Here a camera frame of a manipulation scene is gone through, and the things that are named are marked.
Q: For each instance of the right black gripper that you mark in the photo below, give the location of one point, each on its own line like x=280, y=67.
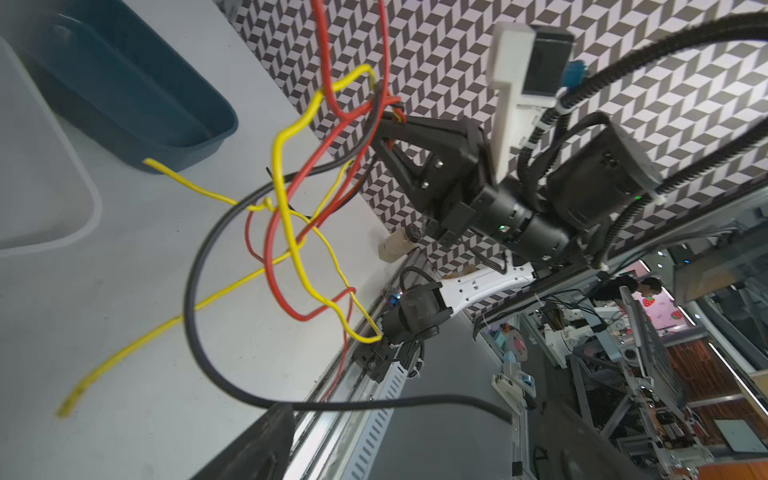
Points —
x=455, y=189

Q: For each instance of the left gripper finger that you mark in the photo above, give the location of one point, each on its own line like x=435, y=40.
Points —
x=261, y=452

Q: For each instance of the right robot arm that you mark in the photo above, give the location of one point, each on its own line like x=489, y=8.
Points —
x=546, y=192

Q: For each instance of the dark teal plastic tray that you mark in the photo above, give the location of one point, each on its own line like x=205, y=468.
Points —
x=109, y=74

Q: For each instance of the white plastic tray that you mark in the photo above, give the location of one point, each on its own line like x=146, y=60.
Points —
x=48, y=199

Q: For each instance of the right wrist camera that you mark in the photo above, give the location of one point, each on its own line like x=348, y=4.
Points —
x=526, y=65

